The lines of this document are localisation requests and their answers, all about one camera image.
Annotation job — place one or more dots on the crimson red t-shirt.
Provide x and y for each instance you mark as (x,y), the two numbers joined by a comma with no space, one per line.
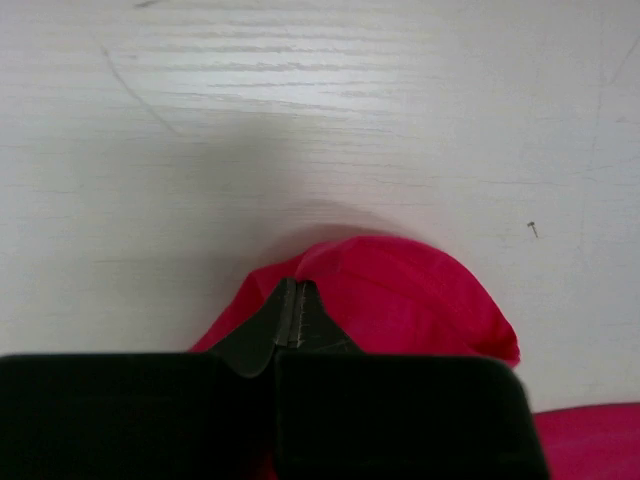
(394,295)

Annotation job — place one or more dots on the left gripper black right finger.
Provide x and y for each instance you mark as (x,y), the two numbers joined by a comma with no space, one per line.
(341,413)

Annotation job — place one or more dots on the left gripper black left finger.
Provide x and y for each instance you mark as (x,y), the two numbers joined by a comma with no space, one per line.
(146,416)

